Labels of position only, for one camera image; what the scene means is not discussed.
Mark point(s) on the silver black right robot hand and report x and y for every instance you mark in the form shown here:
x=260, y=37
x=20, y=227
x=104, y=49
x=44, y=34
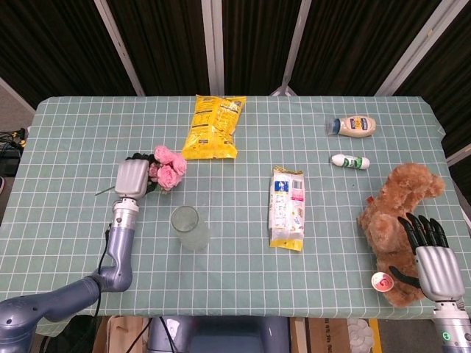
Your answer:
x=439, y=268

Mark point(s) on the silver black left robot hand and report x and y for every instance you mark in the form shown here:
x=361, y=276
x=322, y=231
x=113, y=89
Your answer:
x=130, y=180

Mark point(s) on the pink rose bouquet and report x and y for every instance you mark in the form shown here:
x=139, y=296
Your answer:
x=167, y=176

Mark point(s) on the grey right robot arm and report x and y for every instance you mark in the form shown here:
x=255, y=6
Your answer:
x=450, y=327

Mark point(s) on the clear glass cup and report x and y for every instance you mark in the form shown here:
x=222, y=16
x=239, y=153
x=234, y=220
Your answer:
x=191, y=235

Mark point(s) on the green grid-patterned table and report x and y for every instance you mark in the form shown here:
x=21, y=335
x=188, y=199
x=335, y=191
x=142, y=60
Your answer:
x=257, y=287

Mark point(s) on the round red white tag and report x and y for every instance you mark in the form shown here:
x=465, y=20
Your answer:
x=382, y=282

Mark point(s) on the brown plush teddy toy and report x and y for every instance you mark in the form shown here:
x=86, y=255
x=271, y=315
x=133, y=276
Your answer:
x=401, y=198

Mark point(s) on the yellow chip bag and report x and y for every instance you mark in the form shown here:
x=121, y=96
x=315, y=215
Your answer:
x=213, y=128

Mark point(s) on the brown cardboard box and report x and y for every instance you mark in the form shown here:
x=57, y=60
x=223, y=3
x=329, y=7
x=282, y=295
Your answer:
x=324, y=336
x=125, y=334

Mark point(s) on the small white green drink bottle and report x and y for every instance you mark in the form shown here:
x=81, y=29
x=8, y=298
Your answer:
x=349, y=162

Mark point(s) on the white tissue pack yellow edge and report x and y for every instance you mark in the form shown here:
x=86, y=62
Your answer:
x=287, y=209

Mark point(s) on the mayonnaise squeeze bottle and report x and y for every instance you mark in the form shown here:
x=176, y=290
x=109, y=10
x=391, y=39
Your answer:
x=355, y=126

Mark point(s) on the blue grey robot torso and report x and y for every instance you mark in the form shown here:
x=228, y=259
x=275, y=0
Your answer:
x=221, y=334

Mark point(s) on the white frame post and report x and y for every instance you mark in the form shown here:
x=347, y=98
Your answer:
x=215, y=48
x=416, y=48
x=117, y=44
x=294, y=48

